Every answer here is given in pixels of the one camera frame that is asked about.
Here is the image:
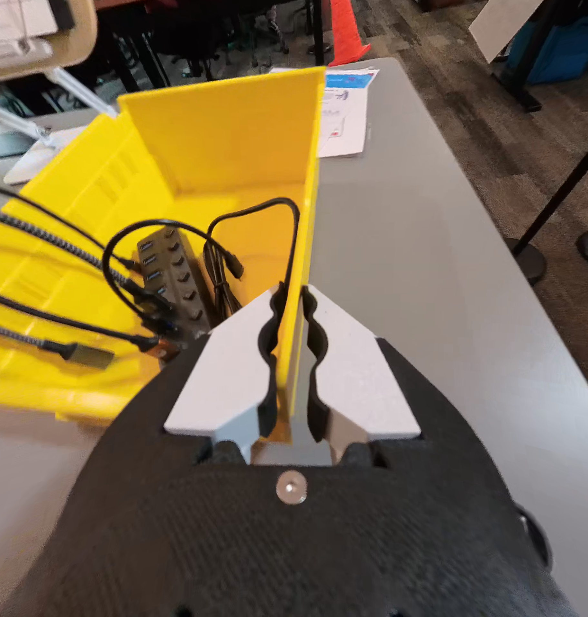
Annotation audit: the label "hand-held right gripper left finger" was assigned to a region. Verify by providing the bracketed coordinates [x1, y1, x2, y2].
[164, 283, 287, 464]

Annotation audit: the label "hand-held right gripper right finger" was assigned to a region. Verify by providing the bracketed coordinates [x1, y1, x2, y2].
[301, 284, 422, 466]

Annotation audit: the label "black cable orange plugs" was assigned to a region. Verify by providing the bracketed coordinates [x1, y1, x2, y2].
[0, 288, 181, 362]

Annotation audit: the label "long black multiport hub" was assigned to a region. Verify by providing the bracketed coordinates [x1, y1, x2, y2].
[137, 229, 213, 338]

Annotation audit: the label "grey braided cable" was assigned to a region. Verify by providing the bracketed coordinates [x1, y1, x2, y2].
[0, 205, 131, 372]

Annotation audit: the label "yellow plastic bin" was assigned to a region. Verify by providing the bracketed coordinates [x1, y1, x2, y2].
[0, 67, 326, 444]

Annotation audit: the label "black USB hub with cable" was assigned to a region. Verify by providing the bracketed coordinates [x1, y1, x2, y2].
[0, 185, 141, 271]

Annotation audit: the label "grey desk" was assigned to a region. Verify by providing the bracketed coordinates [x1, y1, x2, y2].
[0, 58, 588, 617]

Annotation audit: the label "round black desk grommet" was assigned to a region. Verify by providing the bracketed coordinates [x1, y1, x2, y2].
[513, 504, 552, 569]

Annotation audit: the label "printed paper sheets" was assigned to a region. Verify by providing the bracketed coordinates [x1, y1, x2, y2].
[270, 67, 380, 159]

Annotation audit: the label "white stand base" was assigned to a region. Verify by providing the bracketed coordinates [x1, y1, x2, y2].
[0, 67, 118, 186]

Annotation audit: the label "orange traffic cone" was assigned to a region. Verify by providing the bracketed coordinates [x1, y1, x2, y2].
[329, 0, 372, 67]

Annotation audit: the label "white panel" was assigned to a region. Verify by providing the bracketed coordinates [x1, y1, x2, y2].
[469, 0, 540, 64]

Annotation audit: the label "blue crate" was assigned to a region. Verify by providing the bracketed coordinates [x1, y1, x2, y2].
[508, 19, 588, 85]

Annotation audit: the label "black stanchion post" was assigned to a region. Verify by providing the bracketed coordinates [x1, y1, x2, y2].
[511, 140, 588, 285]

